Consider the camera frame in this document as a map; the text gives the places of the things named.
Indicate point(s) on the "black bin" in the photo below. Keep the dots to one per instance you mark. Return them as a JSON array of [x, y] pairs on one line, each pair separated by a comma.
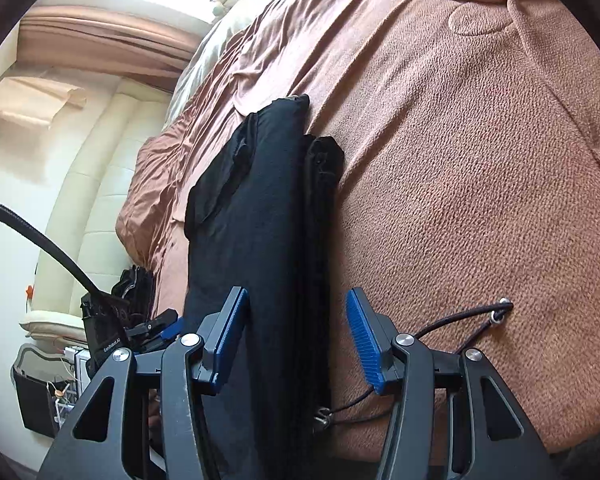
[[30, 395]]

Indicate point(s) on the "pink-brown curtain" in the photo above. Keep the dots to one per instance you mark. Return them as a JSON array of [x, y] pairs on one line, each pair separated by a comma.
[[105, 40]]

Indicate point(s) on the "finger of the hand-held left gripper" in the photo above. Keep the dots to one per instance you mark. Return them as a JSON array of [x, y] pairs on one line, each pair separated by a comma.
[[172, 332], [152, 322]]

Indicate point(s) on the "cream padded headboard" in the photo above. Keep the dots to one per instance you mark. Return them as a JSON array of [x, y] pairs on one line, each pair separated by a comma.
[[105, 160]]

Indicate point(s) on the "white plastic organizer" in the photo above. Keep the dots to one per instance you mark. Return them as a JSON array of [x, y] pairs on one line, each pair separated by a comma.
[[77, 360]]

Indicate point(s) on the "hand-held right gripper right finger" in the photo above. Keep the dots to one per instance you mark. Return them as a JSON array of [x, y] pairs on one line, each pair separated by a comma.
[[365, 345]]

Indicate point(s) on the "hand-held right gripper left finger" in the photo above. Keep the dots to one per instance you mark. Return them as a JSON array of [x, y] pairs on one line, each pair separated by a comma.
[[232, 340]]

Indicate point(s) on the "cream cushion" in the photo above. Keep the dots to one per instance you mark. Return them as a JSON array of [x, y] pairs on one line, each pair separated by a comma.
[[50, 325]]

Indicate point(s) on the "beige duvet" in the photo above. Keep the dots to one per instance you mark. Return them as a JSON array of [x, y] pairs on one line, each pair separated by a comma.
[[215, 50]]

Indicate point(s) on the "brown fleece blanket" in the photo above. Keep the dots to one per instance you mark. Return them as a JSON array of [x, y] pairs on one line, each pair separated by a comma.
[[455, 160]]

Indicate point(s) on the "black pants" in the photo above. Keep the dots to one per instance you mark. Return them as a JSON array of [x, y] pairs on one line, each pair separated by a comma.
[[270, 210]]

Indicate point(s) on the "beige hanging cloth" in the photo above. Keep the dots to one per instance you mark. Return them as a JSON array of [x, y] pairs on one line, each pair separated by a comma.
[[30, 102]]

